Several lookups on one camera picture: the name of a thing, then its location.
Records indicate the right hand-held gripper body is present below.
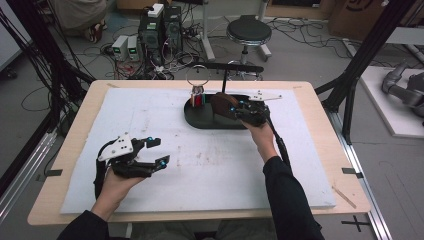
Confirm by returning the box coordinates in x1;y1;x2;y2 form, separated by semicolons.
235;90;284;129

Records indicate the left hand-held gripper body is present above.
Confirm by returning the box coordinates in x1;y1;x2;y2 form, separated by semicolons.
96;131;158;180

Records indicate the brown coin pouch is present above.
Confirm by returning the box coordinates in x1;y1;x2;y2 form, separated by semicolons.
209;92;240;121

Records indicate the black oval tray with hanger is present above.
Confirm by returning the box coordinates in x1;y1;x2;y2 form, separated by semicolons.
183;61;268;131

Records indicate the key ring with coloured tags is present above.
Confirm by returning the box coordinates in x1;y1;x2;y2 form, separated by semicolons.
185;64;212;109

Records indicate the person's right hand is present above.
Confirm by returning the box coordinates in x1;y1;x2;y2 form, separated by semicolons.
241;120;280;165

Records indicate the person's left hand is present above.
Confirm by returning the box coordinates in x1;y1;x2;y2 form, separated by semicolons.
92;168;146;215

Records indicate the white foam mat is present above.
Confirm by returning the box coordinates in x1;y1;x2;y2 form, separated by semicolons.
59;87;337;215

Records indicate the black round stool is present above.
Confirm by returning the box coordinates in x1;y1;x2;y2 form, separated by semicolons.
225;14;273;81

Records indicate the white table leg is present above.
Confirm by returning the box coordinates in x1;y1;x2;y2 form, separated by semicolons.
199;0;217;62

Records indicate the white power supply box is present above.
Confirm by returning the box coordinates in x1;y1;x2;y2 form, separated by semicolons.
126;35;141;62
111;34;130;62

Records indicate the black computer tower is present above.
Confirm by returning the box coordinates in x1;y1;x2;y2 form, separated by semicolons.
162;4;184;55
137;11;165;65

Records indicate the small white box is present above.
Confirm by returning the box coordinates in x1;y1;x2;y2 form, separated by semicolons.
147;3;165;19

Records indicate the white platform board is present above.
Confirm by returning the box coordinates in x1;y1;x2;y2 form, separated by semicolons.
359;65;424;139

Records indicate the cardboard box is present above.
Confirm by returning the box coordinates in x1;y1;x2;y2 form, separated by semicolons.
327;0;395;42

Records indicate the left hand-held gripper cable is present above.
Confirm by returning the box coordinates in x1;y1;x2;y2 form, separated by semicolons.
93;139;118;201

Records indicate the hand-held gripper cable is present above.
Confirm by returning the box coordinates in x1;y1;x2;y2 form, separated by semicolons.
93;139;118;201
264;112;293;175

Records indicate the right hand-held gripper cable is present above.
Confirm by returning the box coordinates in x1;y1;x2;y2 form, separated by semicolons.
264;112;293;175

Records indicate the aluminium floor rail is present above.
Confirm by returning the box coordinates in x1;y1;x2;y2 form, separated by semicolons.
327;109;394;240
0;130;58;222

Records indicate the black metal frame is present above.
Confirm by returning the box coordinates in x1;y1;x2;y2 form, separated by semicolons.
314;0;418;145

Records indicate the black cable bundle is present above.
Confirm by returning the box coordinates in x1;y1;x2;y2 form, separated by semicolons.
0;0;97;134

